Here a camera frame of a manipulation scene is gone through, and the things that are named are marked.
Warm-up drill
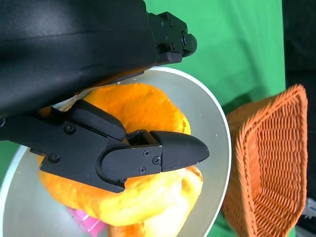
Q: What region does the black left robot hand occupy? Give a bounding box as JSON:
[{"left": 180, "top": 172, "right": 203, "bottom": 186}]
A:
[{"left": 0, "top": 0, "right": 210, "bottom": 193}]

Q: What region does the ring-shaped golden bread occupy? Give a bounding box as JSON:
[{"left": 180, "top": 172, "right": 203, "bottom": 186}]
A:
[{"left": 38, "top": 82, "right": 192, "bottom": 227}]

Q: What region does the grey-green round bowl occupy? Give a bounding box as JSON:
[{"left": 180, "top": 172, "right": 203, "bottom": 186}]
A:
[{"left": 0, "top": 66, "right": 233, "bottom": 237}]

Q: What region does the long golden bread loaf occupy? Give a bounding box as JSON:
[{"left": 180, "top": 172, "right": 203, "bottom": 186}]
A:
[{"left": 107, "top": 166, "right": 203, "bottom": 237}]

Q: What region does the pink striped cake slice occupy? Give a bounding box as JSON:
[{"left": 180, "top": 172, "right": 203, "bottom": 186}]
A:
[{"left": 66, "top": 207, "right": 104, "bottom": 233}]

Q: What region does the orange wicker basket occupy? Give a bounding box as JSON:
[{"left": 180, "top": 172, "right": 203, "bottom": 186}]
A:
[{"left": 222, "top": 83, "right": 309, "bottom": 237}]

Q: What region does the black backdrop curtain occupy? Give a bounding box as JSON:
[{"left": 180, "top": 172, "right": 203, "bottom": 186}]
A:
[{"left": 281, "top": 0, "right": 316, "bottom": 237}]

